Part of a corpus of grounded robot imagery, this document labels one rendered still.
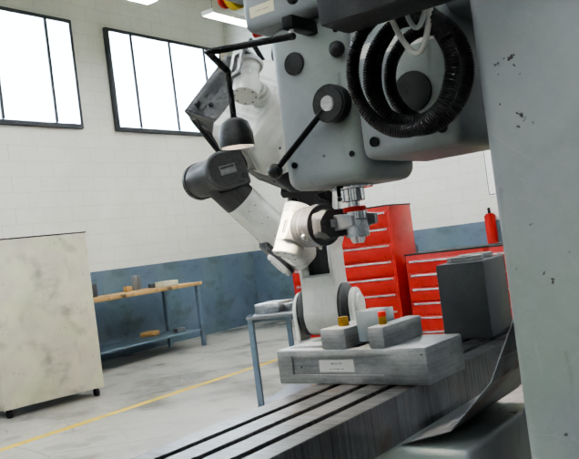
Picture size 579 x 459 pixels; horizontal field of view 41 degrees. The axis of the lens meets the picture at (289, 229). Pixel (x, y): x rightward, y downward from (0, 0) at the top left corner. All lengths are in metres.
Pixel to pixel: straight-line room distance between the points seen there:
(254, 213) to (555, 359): 0.98
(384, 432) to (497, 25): 0.67
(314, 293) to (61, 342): 5.61
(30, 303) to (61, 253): 0.56
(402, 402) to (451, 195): 9.93
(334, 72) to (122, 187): 9.91
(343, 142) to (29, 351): 6.27
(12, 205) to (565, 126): 9.28
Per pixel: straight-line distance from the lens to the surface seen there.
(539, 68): 1.15
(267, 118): 1.91
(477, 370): 1.70
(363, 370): 1.51
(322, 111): 1.42
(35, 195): 10.34
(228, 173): 1.88
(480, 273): 1.92
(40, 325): 7.55
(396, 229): 6.82
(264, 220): 1.93
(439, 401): 1.53
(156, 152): 11.86
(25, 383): 7.50
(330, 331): 1.53
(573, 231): 1.13
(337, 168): 1.43
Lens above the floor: 1.21
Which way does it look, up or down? 1 degrees up
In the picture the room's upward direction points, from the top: 7 degrees counter-clockwise
